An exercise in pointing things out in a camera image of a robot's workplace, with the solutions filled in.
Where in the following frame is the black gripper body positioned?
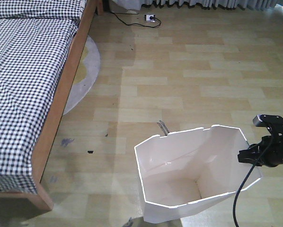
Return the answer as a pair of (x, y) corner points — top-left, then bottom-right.
(238, 136), (283, 166)

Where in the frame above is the white plastic trash bin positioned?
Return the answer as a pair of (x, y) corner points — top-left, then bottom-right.
(134, 124), (262, 224)

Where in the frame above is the grey pleated curtain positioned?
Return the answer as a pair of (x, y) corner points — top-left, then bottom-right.
(112, 0), (283, 11)

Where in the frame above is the floor power socket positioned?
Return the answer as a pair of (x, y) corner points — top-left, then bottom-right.
(144, 14), (156, 23)

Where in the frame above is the round grey rug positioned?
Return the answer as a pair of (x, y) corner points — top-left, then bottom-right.
(63, 36), (101, 115)

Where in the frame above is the black white checkered bedsheet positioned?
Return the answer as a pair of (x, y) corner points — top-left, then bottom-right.
(0, 0), (87, 194)

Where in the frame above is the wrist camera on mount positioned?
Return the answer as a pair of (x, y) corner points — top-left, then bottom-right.
(252, 114), (283, 138)

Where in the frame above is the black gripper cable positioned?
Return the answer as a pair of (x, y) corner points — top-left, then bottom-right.
(232, 139), (272, 227)

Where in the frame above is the black power cord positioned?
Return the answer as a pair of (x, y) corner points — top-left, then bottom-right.
(109, 10), (162, 28)

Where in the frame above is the wooden bed frame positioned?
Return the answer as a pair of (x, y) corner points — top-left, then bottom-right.
(0, 0), (104, 212)

